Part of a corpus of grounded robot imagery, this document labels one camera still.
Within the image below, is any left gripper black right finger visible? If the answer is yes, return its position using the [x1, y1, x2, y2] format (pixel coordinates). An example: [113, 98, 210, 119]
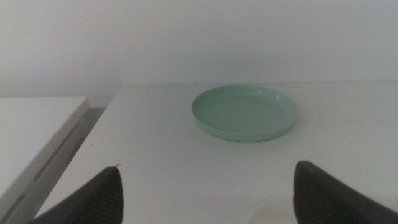
[293, 160, 398, 224]

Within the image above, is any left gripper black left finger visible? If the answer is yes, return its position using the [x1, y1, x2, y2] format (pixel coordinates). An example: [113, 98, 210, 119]
[29, 164, 124, 224]

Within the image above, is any white shallow bowl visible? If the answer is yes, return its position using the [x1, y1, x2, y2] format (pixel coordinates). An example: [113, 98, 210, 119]
[245, 194, 296, 224]

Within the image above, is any pale green shallow bowl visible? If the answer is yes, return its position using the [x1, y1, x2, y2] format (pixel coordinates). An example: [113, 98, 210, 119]
[191, 84, 299, 143]

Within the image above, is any white side table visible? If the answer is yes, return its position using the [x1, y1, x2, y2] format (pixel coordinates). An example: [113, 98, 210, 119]
[0, 96, 91, 218]

